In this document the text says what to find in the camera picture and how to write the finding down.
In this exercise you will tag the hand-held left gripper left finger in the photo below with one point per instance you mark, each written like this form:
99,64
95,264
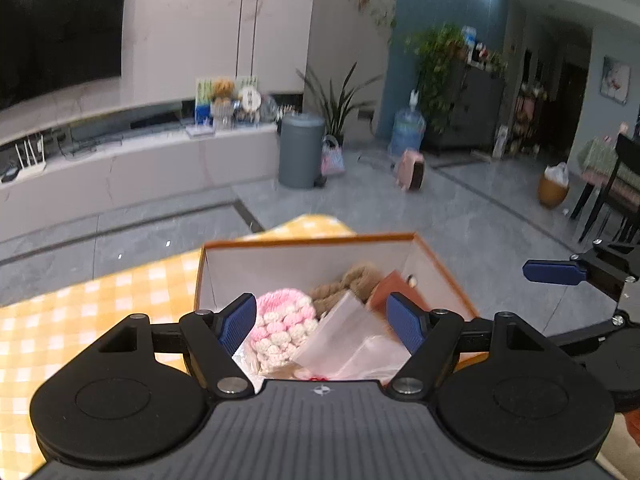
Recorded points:
237,324

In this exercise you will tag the white router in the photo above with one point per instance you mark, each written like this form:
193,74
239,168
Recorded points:
32,167

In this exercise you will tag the dark sideboard cabinet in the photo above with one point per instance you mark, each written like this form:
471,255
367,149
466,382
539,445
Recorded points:
480,105

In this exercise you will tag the long-leaf potted plant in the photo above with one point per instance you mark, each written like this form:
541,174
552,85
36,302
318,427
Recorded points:
337,105

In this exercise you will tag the brown fuzzy plush toy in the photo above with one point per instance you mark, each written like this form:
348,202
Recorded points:
355,280

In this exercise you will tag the tall leafy potted plant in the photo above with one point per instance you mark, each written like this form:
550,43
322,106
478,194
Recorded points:
437,65

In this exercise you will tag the black dining chair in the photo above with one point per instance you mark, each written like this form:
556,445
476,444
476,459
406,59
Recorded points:
625,160

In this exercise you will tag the grey television cabinet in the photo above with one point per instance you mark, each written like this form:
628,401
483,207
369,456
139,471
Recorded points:
150,170

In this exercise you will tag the orange cardboard box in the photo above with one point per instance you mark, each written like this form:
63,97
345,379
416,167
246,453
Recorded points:
300,260

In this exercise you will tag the flower shelf rack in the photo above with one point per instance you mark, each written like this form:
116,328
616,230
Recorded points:
530,115

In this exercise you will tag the pink patterned bag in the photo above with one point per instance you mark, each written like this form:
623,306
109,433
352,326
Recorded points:
332,159

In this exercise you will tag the brown teddy bear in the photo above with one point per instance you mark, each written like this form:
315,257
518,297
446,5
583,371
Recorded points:
223,91

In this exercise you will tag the pink and white knitted hat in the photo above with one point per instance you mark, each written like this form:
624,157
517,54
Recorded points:
285,320

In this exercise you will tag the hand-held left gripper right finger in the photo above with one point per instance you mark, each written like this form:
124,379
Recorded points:
407,325

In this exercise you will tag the table with green cloth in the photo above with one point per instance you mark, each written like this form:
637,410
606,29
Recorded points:
597,157

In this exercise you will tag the black wall television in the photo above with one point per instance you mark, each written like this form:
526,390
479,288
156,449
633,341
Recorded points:
55,30

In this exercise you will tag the clear plastic bag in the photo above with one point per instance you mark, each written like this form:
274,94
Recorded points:
345,341

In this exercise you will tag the framed wall picture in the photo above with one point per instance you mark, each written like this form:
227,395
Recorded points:
615,80

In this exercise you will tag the blue water jug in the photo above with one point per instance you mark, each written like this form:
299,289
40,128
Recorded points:
407,132

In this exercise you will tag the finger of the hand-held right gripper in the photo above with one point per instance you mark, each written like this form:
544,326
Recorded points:
552,271
590,332

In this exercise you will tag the green card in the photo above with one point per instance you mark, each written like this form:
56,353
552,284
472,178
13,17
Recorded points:
204,97

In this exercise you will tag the white round ornament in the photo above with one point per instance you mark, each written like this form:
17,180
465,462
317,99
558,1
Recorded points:
248,98

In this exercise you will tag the brown toast-shaped plush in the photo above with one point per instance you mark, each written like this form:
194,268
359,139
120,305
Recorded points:
391,286

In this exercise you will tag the wicker basket with white bag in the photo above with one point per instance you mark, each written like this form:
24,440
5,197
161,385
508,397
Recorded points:
552,190

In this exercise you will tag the grey trash can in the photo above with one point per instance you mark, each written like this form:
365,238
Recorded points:
300,150

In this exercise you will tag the yellow checkered mat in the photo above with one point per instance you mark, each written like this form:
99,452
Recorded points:
75,310

